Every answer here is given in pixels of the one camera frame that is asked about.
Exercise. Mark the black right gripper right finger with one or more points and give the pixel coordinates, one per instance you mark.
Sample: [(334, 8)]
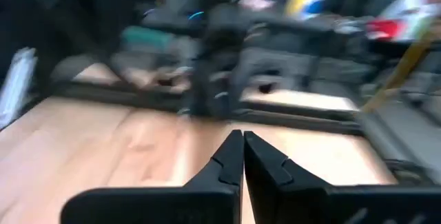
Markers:
[(293, 200)]

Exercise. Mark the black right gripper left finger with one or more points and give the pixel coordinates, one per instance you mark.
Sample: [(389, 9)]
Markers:
[(213, 203)]

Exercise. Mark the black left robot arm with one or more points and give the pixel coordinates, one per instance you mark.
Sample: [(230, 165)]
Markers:
[(217, 79)]

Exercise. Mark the person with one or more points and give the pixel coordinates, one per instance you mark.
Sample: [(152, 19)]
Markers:
[(162, 79)]

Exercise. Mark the yellow pole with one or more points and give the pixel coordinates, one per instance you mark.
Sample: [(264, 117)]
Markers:
[(399, 76)]

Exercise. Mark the red and white object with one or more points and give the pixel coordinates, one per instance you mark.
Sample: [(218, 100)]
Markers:
[(403, 20)]

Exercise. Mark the white sheet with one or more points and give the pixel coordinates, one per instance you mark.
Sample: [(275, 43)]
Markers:
[(15, 82)]

